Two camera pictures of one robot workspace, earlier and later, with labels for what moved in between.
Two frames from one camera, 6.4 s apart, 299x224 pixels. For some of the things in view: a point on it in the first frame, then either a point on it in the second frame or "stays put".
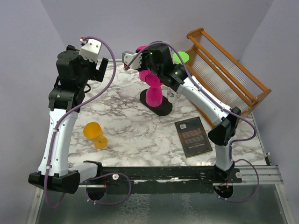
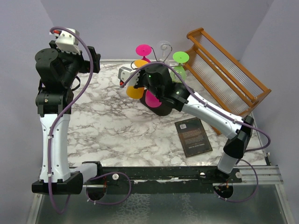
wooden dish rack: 222,77 stays put
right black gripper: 145,54 -> 141,73
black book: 193,137 stays put
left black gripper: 96,74 -> 86,65
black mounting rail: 161,180 stays put
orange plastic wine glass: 93,131 -> 131,92
